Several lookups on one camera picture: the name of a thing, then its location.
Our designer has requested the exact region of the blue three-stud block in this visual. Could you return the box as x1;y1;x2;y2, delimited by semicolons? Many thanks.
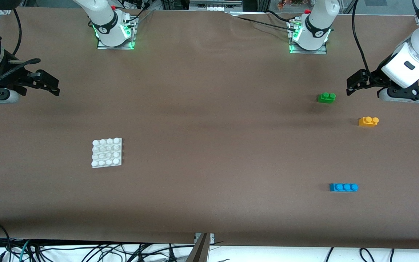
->
329;183;359;192

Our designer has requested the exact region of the teal floor cable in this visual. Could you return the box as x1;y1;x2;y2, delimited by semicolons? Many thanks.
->
19;239;32;262

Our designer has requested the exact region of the grey support beam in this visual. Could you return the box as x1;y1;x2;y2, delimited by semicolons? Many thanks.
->
185;233;211;262

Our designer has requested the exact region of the long black tabletop cable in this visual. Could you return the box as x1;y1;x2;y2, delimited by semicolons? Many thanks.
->
231;15;299;29

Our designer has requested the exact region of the large table cover sheet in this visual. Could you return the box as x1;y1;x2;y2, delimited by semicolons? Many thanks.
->
0;7;419;251

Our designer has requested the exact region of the yellow two-stud block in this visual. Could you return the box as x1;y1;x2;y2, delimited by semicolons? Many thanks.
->
358;116;380;127

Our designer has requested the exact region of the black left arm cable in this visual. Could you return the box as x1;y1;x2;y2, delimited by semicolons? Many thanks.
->
351;0;372;79

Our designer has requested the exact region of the white studded base plate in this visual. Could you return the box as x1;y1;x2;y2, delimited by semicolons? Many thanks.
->
91;138;123;168

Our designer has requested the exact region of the white power strip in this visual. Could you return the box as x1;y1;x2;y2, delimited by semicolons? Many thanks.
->
189;0;243;11

